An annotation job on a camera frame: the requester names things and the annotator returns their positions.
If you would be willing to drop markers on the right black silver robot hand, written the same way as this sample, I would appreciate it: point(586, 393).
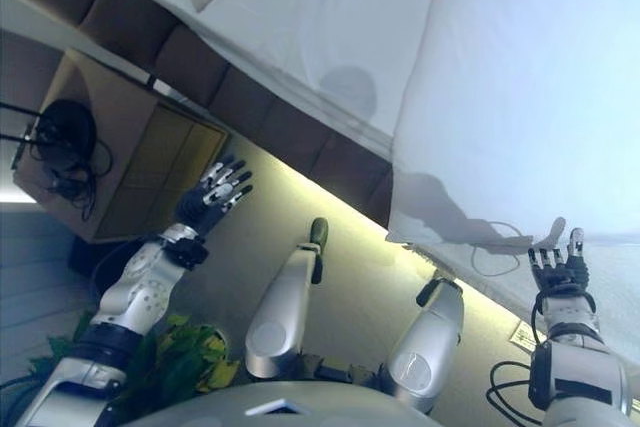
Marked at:
point(562, 277)

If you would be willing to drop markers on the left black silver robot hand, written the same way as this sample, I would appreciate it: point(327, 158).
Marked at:
point(200, 207)

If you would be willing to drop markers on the white duvet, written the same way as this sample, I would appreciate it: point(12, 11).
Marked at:
point(525, 72)

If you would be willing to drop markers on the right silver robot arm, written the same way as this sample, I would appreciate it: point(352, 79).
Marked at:
point(575, 377)

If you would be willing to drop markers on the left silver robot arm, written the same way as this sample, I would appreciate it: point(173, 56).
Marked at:
point(140, 277)

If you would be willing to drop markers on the wooden nightstand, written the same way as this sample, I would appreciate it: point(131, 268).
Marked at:
point(150, 147)

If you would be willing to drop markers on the green leafy plant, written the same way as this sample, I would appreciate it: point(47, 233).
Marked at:
point(185, 347)

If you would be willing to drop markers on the right silver robot leg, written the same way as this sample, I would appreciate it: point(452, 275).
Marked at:
point(430, 347)

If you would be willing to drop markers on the silver robot torso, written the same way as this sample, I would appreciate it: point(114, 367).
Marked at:
point(325, 407)

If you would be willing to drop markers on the brown upholstered bed frame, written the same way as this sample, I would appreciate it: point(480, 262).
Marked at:
point(190, 62)

